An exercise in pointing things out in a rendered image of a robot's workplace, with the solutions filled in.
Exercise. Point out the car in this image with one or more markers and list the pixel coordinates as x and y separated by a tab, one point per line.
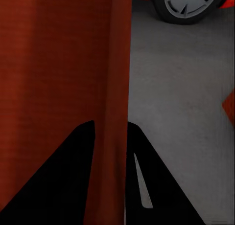
187	12

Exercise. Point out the storage box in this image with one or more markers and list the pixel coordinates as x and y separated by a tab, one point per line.
64	63
229	107

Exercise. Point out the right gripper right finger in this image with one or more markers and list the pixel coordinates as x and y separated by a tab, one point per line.
170	205

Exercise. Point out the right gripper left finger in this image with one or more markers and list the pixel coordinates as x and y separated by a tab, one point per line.
56	194

